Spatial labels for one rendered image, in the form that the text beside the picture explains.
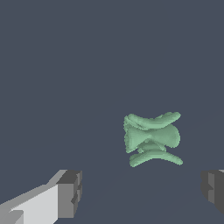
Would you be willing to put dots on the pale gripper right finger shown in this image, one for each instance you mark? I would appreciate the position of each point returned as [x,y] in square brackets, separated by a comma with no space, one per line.
[215,186]

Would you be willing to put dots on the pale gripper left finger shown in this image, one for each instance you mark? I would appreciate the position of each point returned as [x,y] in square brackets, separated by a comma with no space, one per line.
[49,199]

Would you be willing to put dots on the green curved sculpted object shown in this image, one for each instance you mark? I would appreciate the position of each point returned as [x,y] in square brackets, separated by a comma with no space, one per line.
[151,135]

